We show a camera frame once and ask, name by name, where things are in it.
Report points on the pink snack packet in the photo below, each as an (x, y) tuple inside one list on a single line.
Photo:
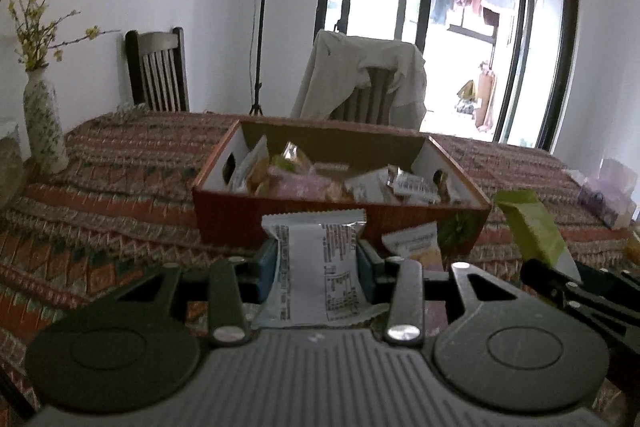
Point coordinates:
[(286, 184)]

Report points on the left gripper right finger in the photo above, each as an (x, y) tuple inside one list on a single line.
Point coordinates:
[(396, 283)]

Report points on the dark wooden chair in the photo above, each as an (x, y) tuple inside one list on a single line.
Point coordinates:
[(157, 69)]

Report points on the purple tissue pack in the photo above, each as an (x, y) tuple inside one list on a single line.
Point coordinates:
[(608, 193)]

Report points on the white floral vase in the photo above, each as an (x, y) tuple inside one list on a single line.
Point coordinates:
[(43, 123)]

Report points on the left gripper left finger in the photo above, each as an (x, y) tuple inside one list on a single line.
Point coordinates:
[(234, 283)]

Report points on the beige draped garment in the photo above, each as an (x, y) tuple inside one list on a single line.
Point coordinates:
[(340, 65)]

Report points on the floor lamp on stand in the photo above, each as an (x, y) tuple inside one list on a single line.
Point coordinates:
[(256, 108)]

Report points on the black sliding door frame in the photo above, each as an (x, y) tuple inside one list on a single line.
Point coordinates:
[(499, 76)]

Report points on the yellow flower branches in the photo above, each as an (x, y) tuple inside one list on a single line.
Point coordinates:
[(37, 37)]

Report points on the red cardboard box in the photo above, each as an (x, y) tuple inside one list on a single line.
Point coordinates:
[(229, 193)]

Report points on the white snack packet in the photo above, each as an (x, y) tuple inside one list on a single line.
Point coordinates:
[(371, 188), (409, 186)]

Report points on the cookie snack packet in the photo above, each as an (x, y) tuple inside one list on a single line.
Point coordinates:
[(419, 243)]

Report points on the chair with draped cloth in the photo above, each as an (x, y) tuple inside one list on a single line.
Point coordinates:
[(368, 105)]

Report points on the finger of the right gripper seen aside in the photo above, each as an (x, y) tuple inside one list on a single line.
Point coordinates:
[(606, 301)]

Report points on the long green snack packet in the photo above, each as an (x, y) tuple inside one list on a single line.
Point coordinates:
[(535, 232)]

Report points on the patterned tablecloth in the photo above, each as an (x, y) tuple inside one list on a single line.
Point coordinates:
[(114, 243)]

